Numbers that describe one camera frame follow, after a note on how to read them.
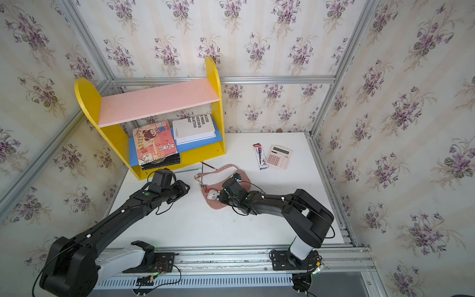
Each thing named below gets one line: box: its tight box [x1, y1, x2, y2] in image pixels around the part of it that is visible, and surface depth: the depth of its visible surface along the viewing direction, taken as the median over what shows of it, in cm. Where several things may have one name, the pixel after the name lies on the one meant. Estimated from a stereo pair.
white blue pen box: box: [252, 142, 269, 171], surface depth 109 cm
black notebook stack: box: [141, 152, 181, 171], surface depth 103 cm
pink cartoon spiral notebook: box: [132, 119, 178, 166], surface depth 97 cm
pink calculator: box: [265, 144, 291, 171], surface depth 107 cm
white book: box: [172, 113, 217, 146], surface depth 100 cm
